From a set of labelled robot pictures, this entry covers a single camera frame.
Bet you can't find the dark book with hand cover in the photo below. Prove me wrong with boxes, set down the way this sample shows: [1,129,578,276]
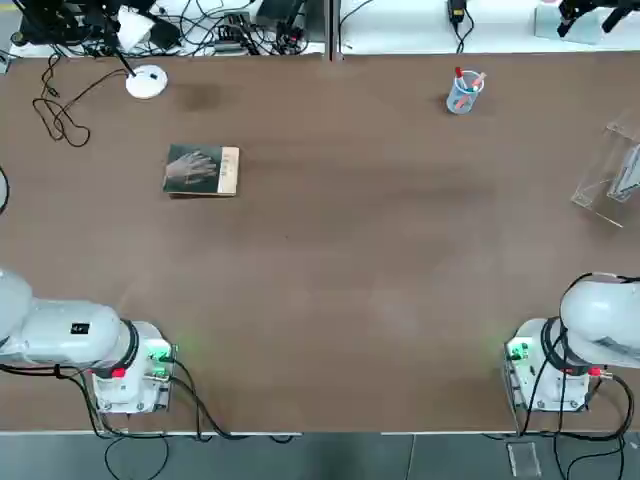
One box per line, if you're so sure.
[162,143,241,200]

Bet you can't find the clear acrylic storage rack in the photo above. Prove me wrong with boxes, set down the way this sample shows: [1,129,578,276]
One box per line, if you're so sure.
[569,107,640,229]

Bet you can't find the pale blue sheet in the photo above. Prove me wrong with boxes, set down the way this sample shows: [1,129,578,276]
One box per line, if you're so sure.
[533,4,601,47]

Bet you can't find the orange pen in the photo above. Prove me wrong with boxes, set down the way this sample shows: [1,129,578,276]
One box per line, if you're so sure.
[457,72,488,112]

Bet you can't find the clear plastic pen cup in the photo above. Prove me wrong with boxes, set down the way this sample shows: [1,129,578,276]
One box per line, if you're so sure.
[445,69,487,115]

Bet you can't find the white desk lamp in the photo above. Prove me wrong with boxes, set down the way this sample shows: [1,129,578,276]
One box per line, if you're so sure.
[102,8,170,102]

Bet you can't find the metal floor socket cover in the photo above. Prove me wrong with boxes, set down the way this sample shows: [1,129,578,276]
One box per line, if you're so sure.
[506,441,542,477]

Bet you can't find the black equipment case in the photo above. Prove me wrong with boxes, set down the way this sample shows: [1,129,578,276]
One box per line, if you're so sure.
[14,0,89,47]

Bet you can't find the black adapter cable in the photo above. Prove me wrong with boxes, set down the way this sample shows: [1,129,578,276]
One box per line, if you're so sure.
[452,19,475,54]

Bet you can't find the aluminium divider post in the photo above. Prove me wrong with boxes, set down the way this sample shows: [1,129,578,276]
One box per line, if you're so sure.
[323,0,344,62]

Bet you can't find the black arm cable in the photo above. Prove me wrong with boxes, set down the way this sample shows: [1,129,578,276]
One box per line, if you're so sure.
[564,271,640,301]

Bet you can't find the black base cable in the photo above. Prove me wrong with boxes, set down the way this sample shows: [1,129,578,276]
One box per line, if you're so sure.
[0,357,296,480]
[517,372,640,480]

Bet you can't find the black lamp power cable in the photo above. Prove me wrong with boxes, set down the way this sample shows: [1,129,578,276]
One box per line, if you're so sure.
[32,52,137,149]

